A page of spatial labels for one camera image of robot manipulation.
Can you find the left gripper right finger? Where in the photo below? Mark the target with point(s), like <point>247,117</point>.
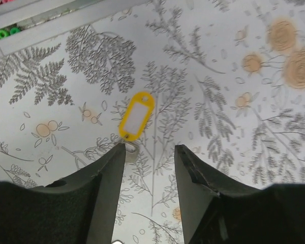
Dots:
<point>215,208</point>

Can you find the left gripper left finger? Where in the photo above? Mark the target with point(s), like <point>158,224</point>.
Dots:
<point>79,208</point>

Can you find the key with yellow tag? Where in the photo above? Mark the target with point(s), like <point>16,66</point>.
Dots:
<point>134,121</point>

